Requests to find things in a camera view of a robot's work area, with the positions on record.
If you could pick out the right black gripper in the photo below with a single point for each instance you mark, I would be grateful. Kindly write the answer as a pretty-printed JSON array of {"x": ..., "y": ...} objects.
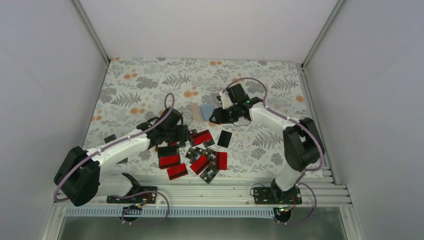
[{"x": 220, "y": 118}]

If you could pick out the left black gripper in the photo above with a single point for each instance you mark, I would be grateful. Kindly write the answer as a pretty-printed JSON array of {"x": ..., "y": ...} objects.
[{"x": 184, "y": 133}]

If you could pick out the beige leather card holder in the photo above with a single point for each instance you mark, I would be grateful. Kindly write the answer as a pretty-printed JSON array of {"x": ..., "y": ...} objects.
[{"x": 201, "y": 112}]

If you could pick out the black logo card bottom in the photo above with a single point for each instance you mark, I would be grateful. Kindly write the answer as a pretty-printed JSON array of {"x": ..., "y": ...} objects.
[{"x": 209, "y": 174}]

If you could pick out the black card by left arm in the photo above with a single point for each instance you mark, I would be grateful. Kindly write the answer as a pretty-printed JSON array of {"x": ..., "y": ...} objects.
[{"x": 124, "y": 161}]

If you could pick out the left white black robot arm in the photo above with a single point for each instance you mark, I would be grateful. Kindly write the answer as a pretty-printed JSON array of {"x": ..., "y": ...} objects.
[{"x": 85, "y": 174}]

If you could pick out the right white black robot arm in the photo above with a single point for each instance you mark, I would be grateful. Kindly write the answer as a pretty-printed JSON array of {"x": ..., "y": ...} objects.
[{"x": 301, "y": 140}]

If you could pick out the black red card left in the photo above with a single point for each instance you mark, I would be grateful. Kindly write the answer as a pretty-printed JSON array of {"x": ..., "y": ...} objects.
[{"x": 168, "y": 156}]

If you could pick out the black chip cards cluster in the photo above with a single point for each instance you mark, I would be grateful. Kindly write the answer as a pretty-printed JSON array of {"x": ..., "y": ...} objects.
[{"x": 194, "y": 154}]

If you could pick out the red black card centre top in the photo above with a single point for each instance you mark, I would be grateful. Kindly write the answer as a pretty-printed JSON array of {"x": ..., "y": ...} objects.
[{"x": 203, "y": 137}]

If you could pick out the plain black card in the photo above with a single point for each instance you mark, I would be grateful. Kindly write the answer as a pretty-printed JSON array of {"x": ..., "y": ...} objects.
[{"x": 224, "y": 139}]

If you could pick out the red card bottom left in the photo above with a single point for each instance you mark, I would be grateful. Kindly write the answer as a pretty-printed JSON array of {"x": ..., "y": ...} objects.
[{"x": 177, "y": 171}]

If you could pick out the red card bottom centre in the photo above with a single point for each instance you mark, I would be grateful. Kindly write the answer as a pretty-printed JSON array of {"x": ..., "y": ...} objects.
[{"x": 200, "y": 164}]

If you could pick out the red card right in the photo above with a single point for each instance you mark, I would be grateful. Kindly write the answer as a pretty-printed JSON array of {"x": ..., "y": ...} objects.
[{"x": 221, "y": 160}]

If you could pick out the floral patterned table mat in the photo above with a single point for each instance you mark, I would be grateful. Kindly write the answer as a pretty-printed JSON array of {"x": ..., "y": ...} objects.
[{"x": 134, "y": 91}]

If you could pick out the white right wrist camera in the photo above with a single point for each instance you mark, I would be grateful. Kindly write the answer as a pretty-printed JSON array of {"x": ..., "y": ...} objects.
[{"x": 225, "y": 100}]

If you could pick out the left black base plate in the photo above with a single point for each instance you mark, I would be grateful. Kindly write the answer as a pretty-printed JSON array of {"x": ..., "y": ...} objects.
[{"x": 146, "y": 198}]

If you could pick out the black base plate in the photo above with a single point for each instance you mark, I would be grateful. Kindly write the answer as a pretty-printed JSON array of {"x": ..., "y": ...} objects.
[
  {"x": 146, "y": 198},
  {"x": 270, "y": 196}
]

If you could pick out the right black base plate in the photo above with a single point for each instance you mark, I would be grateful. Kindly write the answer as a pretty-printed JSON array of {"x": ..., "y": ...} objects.
[{"x": 270, "y": 196}]

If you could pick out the aluminium rail frame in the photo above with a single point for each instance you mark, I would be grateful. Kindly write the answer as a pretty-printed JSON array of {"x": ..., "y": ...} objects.
[{"x": 190, "y": 209}]

